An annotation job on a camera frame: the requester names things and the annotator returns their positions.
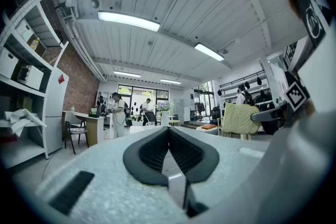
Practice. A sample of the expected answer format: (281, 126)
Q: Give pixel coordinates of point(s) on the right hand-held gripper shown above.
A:
(296, 95)

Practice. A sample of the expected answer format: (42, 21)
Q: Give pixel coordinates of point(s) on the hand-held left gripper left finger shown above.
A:
(131, 162)

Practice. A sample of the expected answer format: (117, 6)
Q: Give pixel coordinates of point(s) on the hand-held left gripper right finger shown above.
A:
(210, 162)

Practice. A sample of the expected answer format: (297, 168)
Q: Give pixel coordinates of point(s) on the person's right forearm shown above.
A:
(308, 108)

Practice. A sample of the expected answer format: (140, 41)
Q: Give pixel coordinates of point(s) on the white floor pouf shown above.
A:
(207, 131)

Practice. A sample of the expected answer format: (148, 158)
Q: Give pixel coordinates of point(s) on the orange cushion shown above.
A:
(209, 126)

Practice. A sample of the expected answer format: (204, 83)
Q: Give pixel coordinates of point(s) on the white display rack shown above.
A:
(228, 97)

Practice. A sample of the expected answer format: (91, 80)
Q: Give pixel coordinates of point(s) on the white wooden desk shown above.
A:
(94, 128)

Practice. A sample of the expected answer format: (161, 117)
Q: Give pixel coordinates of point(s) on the dark tissue box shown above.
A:
(92, 114)

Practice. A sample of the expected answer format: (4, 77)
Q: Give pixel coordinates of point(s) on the black stair railing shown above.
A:
(290, 53)

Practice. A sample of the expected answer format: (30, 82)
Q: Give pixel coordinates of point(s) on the purple flower bouquet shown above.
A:
(163, 106)

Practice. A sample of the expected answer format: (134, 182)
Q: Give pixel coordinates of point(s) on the white chair with black legs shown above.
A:
(72, 120)

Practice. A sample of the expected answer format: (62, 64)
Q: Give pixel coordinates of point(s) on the small white bottle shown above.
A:
(72, 109)

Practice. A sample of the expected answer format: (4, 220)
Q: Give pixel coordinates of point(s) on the long ceiling light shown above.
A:
(127, 74)
(128, 21)
(209, 51)
(170, 81)

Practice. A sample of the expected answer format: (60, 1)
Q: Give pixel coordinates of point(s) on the white refrigerator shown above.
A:
(56, 112)

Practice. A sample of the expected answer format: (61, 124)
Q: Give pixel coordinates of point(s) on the person's black printed t-shirt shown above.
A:
(309, 8)

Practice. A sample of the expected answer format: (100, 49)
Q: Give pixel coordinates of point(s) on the crumpled white paper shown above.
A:
(23, 118)

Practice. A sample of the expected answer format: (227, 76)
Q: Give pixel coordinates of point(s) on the white metal shelf unit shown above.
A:
(26, 87)

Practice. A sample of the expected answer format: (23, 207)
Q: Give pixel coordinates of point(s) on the yellow bottle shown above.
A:
(34, 44)

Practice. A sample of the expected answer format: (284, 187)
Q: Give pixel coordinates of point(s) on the white storage basket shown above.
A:
(8, 63)

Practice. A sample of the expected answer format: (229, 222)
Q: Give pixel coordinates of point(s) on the white cardboard box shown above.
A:
(24, 30)

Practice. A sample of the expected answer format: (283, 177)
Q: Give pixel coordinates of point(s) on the white ceiling spotlight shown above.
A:
(68, 3)

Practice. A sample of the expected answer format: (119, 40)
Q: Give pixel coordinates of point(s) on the grey dome ceiling camera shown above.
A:
(94, 3)

